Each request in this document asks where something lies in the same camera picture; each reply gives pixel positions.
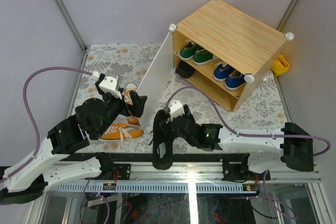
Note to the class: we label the black shoe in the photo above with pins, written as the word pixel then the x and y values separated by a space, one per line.
pixel 184 70
pixel 162 140

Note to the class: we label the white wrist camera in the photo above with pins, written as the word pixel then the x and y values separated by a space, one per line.
pixel 108 85
pixel 174 108

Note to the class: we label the grey slotted cable duct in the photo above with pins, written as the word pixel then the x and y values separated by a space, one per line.
pixel 141 187

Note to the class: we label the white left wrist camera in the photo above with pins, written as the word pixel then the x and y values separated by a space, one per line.
pixel 108 85

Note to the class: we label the green sneaker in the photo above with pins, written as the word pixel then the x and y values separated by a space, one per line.
pixel 203 56
pixel 187 52

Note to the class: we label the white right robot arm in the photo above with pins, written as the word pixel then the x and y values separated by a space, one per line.
pixel 290 146

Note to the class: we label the white cabinet door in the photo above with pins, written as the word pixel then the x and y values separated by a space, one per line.
pixel 156 78

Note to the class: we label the wooden shoe cabinet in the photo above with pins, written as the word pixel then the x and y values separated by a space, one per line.
pixel 233 37

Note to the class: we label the yellow plastic bin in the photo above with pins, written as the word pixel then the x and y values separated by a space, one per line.
pixel 280 65

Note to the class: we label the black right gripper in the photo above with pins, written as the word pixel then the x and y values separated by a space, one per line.
pixel 188 113

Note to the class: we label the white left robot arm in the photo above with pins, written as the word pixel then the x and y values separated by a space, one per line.
pixel 36 174

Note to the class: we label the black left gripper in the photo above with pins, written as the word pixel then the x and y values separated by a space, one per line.
pixel 139 101

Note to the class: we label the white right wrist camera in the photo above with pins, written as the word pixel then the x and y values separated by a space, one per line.
pixel 174 108

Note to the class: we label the aluminium rail frame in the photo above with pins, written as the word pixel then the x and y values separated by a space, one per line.
pixel 209 172

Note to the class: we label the orange sneaker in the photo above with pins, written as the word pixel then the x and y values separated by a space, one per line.
pixel 130 87
pixel 122 132

